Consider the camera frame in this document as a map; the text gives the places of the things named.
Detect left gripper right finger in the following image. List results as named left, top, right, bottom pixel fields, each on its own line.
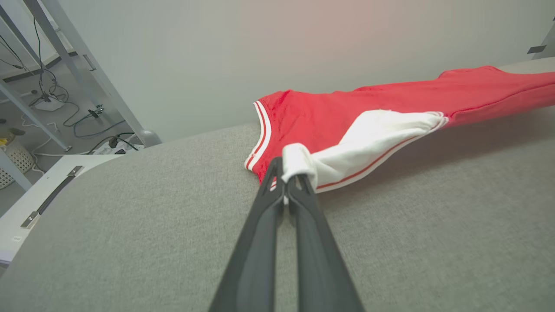
left=286, top=173, right=365, bottom=312

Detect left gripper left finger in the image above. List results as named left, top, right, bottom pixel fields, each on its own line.
left=208, top=157, right=286, bottom=312

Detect red and white sports jersey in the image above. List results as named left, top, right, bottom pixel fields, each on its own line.
left=244, top=65, right=555, bottom=194

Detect grey fabric sofa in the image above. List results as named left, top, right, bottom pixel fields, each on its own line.
left=0, top=56, right=555, bottom=312

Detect white power strip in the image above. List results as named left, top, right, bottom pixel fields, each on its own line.
left=92, top=133, right=146, bottom=156

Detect white equipment case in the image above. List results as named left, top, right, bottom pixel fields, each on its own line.
left=0, top=154, right=125, bottom=266

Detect white floor adapter box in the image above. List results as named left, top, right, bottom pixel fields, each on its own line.
left=32, top=97, right=66, bottom=112

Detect white perforated laundry basket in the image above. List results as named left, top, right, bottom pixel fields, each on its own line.
left=0, top=131, right=36, bottom=190

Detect grey metal table leg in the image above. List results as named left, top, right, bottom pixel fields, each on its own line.
left=0, top=3, right=73, bottom=153

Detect grey panel with black strip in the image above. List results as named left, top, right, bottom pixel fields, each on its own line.
left=526, top=18, right=555, bottom=60

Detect black power cable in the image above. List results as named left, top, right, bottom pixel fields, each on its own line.
left=87, top=131, right=140, bottom=155

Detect black case handle metal ends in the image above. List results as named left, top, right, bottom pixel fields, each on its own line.
left=20, top=165, right=85, bottom=230

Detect grey metal frame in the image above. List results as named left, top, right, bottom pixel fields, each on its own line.
left=24, top=0, right=162, bottom=148

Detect white floor cable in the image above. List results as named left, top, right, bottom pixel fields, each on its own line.
left=21, top=114, right=94, bottom=175

